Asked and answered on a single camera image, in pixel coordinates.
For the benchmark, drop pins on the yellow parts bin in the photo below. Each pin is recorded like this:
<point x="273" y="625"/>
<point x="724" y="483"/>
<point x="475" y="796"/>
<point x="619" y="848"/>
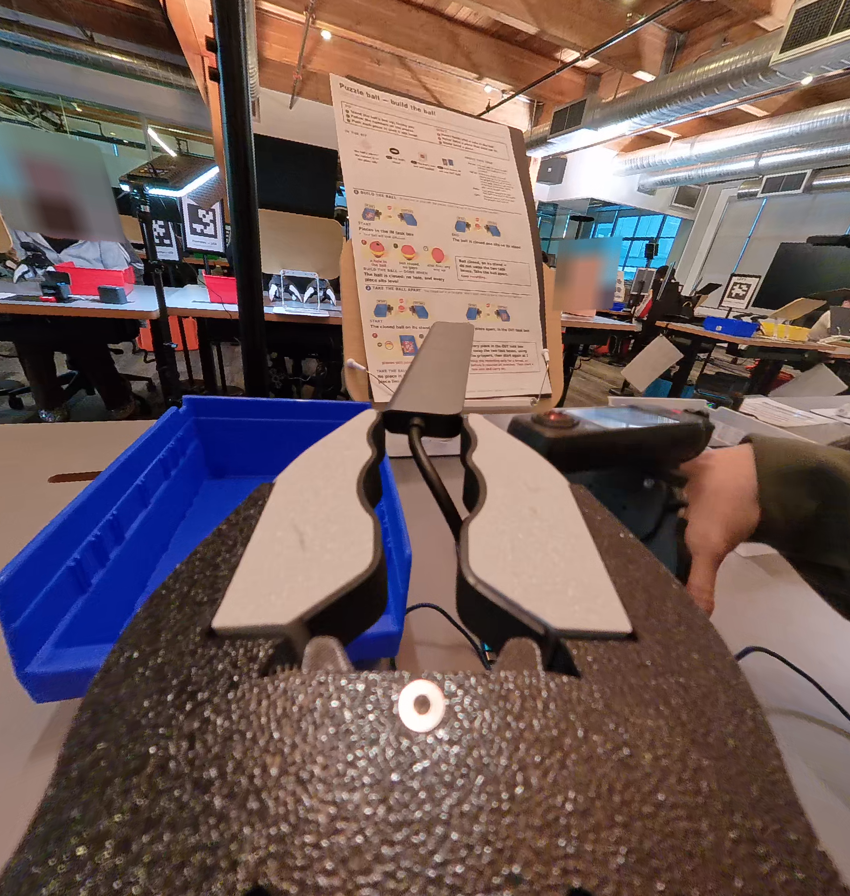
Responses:
<point x="785" y="330"/>

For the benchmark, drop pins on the grey desk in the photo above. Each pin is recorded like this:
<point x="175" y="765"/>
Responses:
<point x="18" y="455"/>

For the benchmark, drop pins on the black monitor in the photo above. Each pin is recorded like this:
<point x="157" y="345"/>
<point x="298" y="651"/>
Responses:
<point x="810" y="276"/>

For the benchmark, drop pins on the cardboard box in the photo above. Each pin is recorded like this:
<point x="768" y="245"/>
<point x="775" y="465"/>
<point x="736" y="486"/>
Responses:
<point x="799" y="309"/>

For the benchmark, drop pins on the black pole stand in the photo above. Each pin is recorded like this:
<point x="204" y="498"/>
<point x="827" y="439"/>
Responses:
<point x="243" y="210"/>

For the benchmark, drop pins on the black light panel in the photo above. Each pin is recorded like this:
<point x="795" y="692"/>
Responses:
<point x="169" y="175"/>

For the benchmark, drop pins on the red plastic bin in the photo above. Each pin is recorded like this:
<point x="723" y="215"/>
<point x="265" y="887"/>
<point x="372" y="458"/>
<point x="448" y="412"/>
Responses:
<point x="220" y="288"/>
<point x="96" y="280"/>

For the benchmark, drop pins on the blue plastic bin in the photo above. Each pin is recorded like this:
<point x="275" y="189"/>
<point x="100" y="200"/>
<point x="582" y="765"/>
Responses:
<point x="117" y="546"/>

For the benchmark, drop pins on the black white marker tag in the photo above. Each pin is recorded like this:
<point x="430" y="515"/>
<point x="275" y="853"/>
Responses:
<point x="202" y="224"/>
<point x="740" y="290"/>
<point x="164" y="238"/>

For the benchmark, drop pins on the printed instruction sheet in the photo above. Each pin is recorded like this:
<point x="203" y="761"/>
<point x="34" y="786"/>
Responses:
<point x="439" y="210"/>

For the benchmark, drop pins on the black wall speaker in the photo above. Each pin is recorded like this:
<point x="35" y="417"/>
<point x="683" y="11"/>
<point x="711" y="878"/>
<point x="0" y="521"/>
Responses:
<point x="551" y="170"/>

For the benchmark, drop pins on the white paper sheets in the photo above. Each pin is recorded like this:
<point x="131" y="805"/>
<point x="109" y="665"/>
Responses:
<point x="782" y="413"/>

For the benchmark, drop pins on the person's right forearm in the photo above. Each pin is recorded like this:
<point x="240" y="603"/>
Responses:
<point x="817" y="518"/>

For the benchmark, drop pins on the small blue parts bin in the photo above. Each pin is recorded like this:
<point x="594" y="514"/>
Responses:
<point x="729" y="325"/>

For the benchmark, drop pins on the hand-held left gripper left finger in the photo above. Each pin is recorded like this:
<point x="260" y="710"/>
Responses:
<point x="306" y="546"/>

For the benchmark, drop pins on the grey slim USB hub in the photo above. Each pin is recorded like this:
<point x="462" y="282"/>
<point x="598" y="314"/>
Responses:
<point x="435" y="364"/>

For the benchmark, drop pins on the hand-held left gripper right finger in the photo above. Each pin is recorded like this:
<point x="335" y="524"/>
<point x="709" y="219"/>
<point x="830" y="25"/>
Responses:
<point x="537" y="546"/>

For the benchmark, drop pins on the clear acrylic stand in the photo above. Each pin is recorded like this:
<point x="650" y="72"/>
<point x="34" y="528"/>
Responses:
<point x="302" y="290"/>

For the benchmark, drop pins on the silver ventilation duct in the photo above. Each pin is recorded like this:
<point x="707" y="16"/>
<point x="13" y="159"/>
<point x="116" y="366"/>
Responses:
<point x="712" y="84"/>

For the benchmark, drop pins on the long wooden table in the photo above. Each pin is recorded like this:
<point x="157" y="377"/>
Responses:
<point x="691" y="329"/>

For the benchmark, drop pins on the black board panel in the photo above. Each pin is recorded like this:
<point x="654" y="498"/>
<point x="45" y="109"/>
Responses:
<point x="295" y="175"/>

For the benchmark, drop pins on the person's right hand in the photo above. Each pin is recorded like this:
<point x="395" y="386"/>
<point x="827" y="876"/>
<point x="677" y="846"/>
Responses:
<point x="719" y="504"/>

